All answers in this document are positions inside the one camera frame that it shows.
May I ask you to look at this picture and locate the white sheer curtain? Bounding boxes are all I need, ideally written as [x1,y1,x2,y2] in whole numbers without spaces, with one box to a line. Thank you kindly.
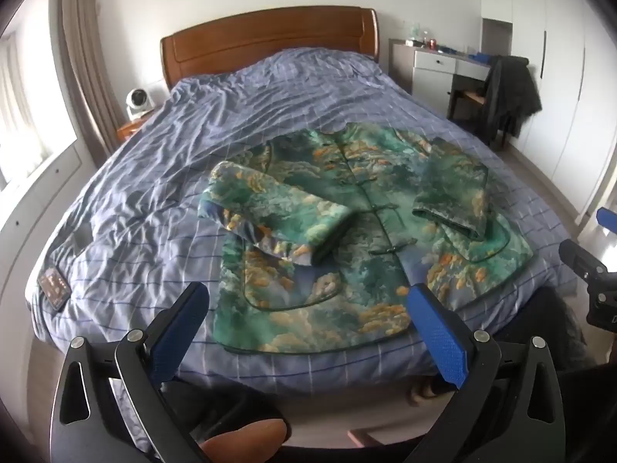
[0,34,49,189]

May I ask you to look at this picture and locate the white window bench cabinet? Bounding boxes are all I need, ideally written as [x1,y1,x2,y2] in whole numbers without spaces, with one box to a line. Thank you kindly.
[0,140,97,300]

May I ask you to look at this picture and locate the blue plaid duvet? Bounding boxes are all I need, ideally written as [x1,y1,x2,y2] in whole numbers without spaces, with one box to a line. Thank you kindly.
[29,47,579,396]

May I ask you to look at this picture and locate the wooden chair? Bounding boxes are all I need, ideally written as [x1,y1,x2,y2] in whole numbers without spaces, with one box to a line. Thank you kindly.
[447,82,487,121]

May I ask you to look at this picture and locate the person's bare foot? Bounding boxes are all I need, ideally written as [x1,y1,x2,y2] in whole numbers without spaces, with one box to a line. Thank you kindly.
[407,380,451,408]

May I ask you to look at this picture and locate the wooden nightstand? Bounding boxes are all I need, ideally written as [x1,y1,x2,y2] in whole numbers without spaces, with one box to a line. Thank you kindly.
[117,118,150,143]

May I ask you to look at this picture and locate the white round fan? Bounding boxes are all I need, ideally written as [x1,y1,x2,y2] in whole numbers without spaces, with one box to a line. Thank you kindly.
[125,88,156,121]

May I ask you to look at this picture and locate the smartphone with lit screen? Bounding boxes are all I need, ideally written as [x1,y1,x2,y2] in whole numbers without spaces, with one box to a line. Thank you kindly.
[37,264,71,310]

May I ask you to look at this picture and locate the wooden bed headboard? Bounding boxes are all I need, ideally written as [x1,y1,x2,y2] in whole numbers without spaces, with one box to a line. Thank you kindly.
[160,6,379,92]

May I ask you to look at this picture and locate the white desk with drawers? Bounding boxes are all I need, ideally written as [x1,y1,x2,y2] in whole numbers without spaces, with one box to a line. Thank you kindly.
[389,39,497,107]

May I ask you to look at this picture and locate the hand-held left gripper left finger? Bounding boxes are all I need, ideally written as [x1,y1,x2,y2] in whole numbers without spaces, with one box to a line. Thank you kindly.
[48,281,210,463]

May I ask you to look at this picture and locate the black coat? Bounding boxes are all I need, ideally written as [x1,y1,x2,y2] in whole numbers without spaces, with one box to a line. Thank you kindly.
[482,55,543,148]

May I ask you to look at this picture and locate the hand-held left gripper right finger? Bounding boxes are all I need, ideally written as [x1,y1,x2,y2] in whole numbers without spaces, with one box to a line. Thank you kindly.
[406,282,567,463]

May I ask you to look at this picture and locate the beige curtain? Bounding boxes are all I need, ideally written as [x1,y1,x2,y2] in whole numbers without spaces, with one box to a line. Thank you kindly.
[58,0,127,155]

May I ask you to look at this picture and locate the green printed padded jacket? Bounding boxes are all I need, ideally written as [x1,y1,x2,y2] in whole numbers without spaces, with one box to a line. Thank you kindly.
[197,123,535,354]

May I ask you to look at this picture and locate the person's left hand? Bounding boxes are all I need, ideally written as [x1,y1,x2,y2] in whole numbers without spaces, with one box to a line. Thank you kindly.
[200,419,291,463]

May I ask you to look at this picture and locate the person's dark pants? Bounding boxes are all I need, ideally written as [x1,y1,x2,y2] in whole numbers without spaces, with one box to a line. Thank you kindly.
[499,287,609,377]

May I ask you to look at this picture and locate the white wardrobe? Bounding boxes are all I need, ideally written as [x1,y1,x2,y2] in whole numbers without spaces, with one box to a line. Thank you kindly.
[479,0,617,223]

